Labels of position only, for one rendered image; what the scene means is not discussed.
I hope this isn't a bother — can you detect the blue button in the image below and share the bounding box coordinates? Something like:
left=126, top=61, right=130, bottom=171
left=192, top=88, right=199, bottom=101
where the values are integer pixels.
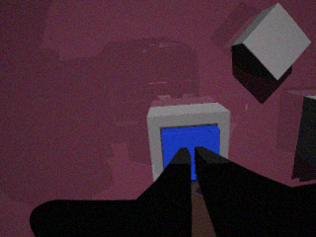
left=146, top=103, right=229, bottom=185

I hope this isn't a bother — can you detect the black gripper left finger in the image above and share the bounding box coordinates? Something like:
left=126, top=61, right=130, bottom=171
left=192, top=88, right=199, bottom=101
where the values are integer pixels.
left=29, top=147, right=193, bottom=237

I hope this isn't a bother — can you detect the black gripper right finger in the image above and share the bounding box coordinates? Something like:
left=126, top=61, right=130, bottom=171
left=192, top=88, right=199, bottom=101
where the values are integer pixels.
left=194, top=146, right=316, bottom=237

